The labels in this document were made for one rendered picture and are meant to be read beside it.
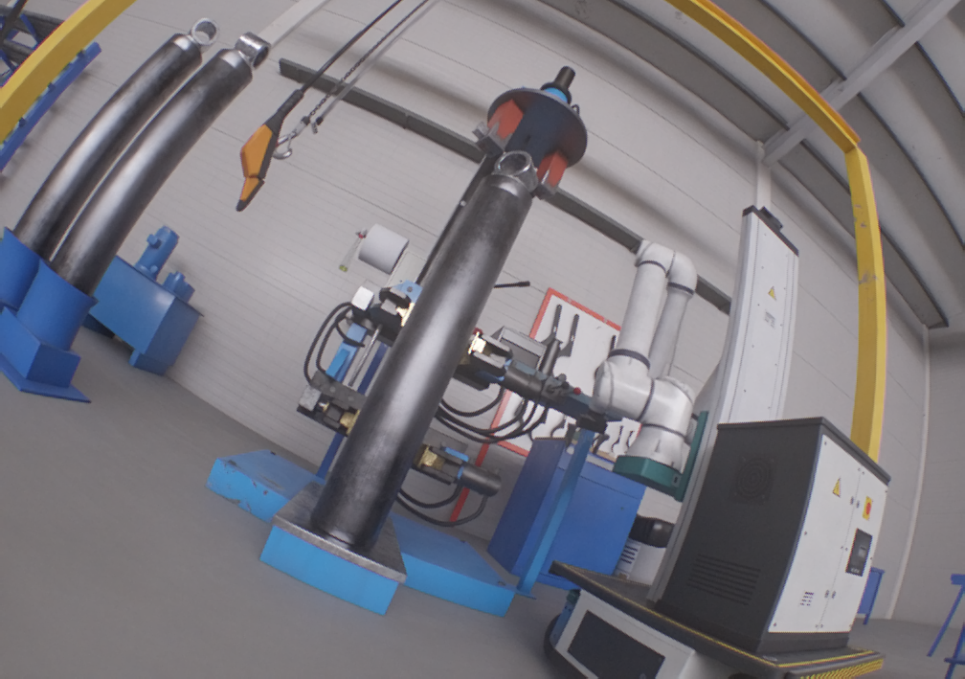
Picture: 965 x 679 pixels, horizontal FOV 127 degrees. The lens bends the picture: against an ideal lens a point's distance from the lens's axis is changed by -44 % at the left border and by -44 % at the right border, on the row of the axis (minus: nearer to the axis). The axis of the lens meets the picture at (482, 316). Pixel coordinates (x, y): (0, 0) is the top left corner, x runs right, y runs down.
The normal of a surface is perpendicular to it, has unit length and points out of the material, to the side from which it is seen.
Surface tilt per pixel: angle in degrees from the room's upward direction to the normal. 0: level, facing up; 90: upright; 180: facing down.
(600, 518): 90
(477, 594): 90
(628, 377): 80
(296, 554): 90
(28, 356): 90
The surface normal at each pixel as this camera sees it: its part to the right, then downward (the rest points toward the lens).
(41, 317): 0.62, -0.02
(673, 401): -0.06, -0.39
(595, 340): 0.25, -0.25
